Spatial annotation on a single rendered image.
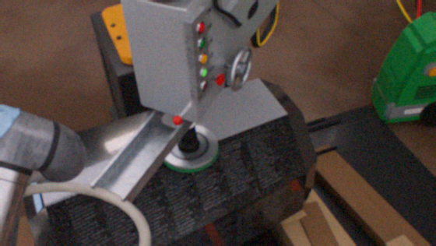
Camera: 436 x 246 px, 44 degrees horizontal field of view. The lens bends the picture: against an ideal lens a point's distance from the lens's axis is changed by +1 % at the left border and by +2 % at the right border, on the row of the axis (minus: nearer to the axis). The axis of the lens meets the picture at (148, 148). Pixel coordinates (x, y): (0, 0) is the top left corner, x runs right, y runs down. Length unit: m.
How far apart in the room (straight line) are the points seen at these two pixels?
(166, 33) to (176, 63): 0.10
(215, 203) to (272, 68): 1.78
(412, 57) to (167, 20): 1.85
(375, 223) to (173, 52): 1.57
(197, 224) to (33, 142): 1.04
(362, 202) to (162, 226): 1.18
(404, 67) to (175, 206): 1.61
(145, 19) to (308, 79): 2.19
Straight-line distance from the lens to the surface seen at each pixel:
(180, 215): 1.99
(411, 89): 3.16
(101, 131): 2.13
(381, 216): 2.78
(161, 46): 1.52
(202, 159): 1.88
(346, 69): 3.66
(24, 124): 1.11
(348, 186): 2.86
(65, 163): 1.14
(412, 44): 3.09
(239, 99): 2.18
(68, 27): 4.34
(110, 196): 1.53
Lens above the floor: 2.30
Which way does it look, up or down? 47 degrees down
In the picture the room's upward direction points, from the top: 11 degrees counter-clockwise
